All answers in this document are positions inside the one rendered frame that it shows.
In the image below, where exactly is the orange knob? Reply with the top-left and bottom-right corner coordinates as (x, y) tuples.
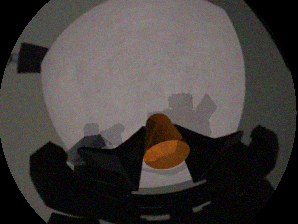
(144, 113), (190, 169)

